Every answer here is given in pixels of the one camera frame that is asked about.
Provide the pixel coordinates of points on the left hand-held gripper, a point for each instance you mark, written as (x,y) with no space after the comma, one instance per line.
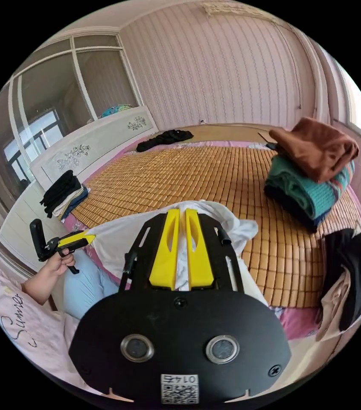
(50,247)

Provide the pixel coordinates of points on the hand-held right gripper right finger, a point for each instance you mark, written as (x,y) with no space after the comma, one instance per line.
(199,259)

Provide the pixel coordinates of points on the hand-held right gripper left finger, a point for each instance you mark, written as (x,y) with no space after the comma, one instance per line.
(164,256)

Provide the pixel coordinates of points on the white short sleeve shirt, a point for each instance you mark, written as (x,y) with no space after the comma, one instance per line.
(119,237)

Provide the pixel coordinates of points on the person's left forearm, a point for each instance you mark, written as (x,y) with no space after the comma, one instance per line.
(38,286)

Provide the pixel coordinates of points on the person's left hand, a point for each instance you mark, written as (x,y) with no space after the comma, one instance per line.
(57,265)

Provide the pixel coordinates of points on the pile of clothes, black top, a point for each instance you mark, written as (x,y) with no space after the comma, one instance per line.
(63,192)

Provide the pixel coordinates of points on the white bedside cupboard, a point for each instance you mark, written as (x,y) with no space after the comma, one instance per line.
(20,214)

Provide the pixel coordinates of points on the bed with woven mat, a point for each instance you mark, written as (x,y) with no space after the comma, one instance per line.
(199,173)

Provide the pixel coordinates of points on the white headboard with floral print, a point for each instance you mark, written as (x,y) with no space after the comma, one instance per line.
(97,144)

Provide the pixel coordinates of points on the person's body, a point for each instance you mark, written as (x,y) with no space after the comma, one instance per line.
(23,320)

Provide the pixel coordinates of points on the black garment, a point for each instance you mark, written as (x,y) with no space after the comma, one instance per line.
(164,138)

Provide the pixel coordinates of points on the teal patterned cloth bundle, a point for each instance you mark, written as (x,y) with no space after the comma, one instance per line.
(116,110)

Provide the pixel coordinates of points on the white-framed glass partition window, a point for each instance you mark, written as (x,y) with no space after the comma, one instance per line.
(49,96)

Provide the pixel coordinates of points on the pile of clothes, brown top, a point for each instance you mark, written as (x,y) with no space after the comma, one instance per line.
(315,166)

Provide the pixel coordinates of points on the pile of black and beige clothes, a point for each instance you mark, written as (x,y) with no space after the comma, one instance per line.
(356,266)

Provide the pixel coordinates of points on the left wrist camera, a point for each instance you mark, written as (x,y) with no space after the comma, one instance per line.
(38,235)

